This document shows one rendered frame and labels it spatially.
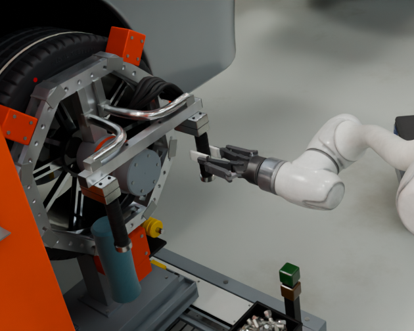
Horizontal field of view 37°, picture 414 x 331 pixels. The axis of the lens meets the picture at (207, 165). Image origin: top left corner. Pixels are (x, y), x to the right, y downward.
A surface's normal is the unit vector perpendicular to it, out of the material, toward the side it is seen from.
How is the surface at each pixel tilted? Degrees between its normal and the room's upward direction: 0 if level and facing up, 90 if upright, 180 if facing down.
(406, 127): 0
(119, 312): 0
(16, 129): 90
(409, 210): 85
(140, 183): 90
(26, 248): 90
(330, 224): 0
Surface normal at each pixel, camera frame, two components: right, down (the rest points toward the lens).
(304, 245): -0.14, -0.83
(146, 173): 0.77, 0.25
